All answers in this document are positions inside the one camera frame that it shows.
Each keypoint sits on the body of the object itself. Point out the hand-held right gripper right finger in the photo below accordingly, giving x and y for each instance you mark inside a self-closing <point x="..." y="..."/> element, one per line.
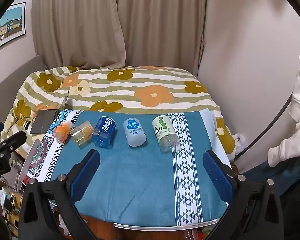
<point x="216" y="177"/>

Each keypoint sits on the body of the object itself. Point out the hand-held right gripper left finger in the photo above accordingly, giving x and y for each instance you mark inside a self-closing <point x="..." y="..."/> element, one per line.
<point x="86" y="177"/>

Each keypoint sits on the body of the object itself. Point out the clear yellow-tinted bottle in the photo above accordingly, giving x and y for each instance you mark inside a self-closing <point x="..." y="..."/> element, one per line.
<point x="82" y="133"/>

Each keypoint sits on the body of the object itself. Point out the blue label bottle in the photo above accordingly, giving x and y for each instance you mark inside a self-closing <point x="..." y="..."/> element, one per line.
<point x="103" y="132"/>

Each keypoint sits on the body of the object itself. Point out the orange plastic bottle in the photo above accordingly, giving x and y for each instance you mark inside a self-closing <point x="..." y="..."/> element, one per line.
<point x="61" y="132"/>

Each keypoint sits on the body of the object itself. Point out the white blue-label bottle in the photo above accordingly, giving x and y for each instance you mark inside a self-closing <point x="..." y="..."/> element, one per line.
<point x="135" y="132"/>

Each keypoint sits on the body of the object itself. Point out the grey laptop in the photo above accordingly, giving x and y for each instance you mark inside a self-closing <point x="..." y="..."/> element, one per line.
<point x="45" y="121"/>

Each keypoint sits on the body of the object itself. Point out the white plastic bag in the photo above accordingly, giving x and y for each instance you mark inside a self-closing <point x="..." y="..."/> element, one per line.
<point x="239" y="142"/>

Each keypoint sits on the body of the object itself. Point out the blue patterned table cloth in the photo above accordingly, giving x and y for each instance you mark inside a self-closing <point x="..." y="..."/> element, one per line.
<point x="140" y="180"/>

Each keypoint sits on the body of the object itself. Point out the blue jeans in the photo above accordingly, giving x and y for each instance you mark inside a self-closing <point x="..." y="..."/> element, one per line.
<point x="277" y="177"/>

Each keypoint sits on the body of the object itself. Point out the floral striped blanket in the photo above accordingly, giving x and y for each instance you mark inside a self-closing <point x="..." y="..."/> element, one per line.
<point x="145" y="92"/>

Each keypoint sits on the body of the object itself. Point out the white hooded sweater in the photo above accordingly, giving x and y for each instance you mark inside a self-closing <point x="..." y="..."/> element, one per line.
<point x="298" y="115"/>

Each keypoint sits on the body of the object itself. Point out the beige curtain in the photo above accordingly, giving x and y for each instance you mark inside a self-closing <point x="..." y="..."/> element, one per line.
<point x="162" y="22"/>
<point x="77" y="22"/>

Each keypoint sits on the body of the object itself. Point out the framed wall poster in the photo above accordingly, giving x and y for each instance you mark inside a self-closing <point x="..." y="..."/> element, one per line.
<point x="8" y="26"/>

